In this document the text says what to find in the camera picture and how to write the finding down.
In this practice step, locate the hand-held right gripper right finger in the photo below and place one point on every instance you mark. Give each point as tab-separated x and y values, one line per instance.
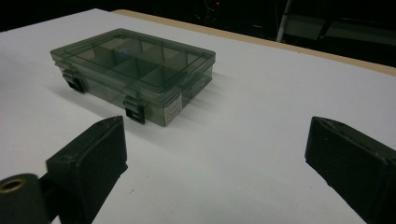
351	158

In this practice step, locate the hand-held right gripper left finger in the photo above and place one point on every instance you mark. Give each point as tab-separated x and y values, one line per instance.
90	161

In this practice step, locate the grey transparent compartment box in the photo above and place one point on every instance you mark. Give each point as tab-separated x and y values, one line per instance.
137	74

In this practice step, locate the white metal stand pole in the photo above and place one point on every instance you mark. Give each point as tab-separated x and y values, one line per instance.
283	20

